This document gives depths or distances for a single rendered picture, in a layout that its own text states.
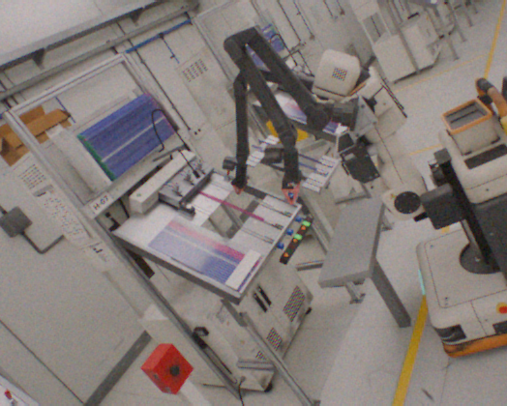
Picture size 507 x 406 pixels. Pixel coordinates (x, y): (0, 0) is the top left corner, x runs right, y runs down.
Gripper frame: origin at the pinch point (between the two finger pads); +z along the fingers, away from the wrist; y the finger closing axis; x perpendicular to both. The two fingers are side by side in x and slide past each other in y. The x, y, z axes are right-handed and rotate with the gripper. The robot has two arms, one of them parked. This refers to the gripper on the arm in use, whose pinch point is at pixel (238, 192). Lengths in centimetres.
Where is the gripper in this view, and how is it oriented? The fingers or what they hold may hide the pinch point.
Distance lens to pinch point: 235.8
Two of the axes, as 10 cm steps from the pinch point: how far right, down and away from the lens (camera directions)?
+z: -1.1, 7.2, 6.8
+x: 8.8, 3.9, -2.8
